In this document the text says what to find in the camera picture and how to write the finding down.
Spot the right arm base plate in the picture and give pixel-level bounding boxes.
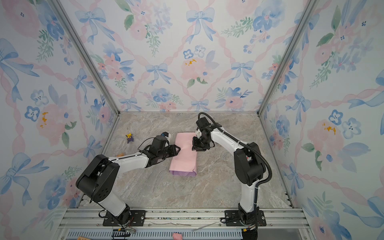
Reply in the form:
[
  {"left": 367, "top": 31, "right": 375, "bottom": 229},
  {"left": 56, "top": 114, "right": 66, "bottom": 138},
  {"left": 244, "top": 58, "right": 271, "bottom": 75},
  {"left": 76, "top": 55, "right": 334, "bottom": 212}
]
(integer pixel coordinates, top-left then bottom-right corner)
[{"left": 221, "top": 210, "right": 267, "bottom": 227}]

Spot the aluminium rail frame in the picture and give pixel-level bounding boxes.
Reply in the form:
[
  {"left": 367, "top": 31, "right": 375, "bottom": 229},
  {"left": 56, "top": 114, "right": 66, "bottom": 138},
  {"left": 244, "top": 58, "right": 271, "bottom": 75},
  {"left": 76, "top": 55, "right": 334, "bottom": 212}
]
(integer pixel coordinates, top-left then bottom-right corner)
[{"left": 53, "top": 208, "right": 315, "bottom": 240}]

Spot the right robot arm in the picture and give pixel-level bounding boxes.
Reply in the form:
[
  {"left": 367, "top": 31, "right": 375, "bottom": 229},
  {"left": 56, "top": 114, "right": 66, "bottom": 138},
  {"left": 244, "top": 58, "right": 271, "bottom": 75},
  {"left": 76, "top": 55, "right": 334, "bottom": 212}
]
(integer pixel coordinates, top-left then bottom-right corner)
[{"left": 192, "top": 112, "right": 273, "bottom": 227}]

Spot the black corrugated cable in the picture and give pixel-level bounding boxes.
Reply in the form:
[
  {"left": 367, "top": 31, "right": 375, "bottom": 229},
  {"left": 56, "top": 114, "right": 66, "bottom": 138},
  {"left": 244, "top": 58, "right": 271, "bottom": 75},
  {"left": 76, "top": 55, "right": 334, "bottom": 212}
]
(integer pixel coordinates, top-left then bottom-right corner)
[{"left": 197, "top": 112, "right": 273, "bottom": 188}]

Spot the pink object on rail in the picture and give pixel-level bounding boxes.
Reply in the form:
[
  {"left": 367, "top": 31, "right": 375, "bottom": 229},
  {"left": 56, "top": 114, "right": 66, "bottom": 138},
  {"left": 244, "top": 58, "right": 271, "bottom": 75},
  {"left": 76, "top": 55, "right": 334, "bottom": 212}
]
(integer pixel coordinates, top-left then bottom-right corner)
[{"left": 172, "top": 233, "right": 183, "bottom": 240}]

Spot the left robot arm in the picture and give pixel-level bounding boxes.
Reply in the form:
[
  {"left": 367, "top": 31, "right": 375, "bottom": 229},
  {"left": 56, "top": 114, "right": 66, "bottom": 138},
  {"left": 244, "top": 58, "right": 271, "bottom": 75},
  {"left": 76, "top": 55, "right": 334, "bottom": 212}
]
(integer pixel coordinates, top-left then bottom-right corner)
[{"left": 76, "top": 132, "right": 181, "bottom": 226}]

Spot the yellow purple toy figure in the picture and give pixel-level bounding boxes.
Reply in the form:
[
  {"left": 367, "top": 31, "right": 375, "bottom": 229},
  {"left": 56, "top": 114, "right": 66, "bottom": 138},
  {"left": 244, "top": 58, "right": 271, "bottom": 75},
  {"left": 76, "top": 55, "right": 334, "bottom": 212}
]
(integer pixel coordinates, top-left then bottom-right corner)
[{"left": 126, "top": 134, "right": 134, "bottom": 144}]

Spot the purple wrapping paper sheet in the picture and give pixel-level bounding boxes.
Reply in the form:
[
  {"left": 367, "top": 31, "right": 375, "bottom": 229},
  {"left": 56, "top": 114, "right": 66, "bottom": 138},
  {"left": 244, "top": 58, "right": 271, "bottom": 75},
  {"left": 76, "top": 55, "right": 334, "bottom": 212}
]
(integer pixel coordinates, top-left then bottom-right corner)
[{"left": 169, "top": 133, "right": 197, "bottom": 177}]

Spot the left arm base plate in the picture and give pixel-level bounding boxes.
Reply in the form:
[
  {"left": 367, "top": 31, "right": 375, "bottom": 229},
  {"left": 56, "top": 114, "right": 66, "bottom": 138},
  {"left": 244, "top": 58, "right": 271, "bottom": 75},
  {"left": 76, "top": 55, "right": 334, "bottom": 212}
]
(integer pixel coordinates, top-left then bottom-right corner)
[{"left": 103, "top": 210, "right": 147, "bottom": 227}]

